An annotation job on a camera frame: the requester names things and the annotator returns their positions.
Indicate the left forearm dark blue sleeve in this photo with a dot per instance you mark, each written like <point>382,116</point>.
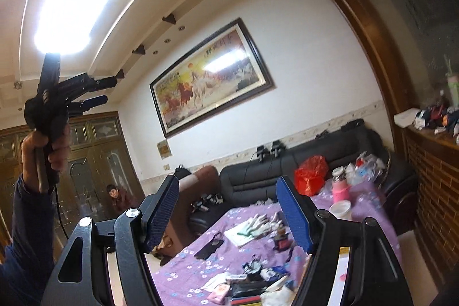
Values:
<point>29,259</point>

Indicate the dark bottle red label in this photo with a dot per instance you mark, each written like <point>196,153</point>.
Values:
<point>281,240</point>

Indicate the red plastic bag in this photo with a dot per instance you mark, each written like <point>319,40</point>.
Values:
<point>309,177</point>

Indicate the person in background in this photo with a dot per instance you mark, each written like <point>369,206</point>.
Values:
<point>121,199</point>

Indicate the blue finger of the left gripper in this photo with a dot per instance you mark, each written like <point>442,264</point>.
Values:
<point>104,83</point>
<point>91,103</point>

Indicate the white box on counter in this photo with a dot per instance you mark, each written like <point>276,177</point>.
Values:
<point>406,118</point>

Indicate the person's left hand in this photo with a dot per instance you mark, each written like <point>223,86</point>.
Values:
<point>38,153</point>

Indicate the white work gloves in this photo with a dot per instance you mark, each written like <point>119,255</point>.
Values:
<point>260,226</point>

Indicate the white flat box under gloves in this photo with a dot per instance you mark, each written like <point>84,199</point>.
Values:
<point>235,239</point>

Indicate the pink sleeved thermos bottle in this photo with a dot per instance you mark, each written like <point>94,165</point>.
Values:
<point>340,187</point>

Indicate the purple floral tablecloth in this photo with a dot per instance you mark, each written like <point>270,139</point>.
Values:
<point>185,280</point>

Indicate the ceiling light panel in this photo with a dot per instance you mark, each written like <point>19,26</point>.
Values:
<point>64,26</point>

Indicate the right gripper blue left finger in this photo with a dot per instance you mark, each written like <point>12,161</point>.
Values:
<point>156,211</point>

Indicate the wooden double door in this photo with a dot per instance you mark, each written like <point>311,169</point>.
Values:
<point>99,157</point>

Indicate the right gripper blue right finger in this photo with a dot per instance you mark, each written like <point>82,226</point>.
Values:
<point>299,211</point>

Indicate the white plastic jar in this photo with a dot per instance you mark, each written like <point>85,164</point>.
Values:
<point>342,210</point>

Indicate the framed horse painting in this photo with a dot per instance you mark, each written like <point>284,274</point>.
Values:
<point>221,71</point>

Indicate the white towel cloth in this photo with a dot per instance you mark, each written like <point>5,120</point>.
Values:
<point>280,293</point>

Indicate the pink rose tissue pack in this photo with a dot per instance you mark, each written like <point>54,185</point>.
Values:
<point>219,295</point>

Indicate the wooden brick-pattern counter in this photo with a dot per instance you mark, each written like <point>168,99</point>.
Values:
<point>435,161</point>

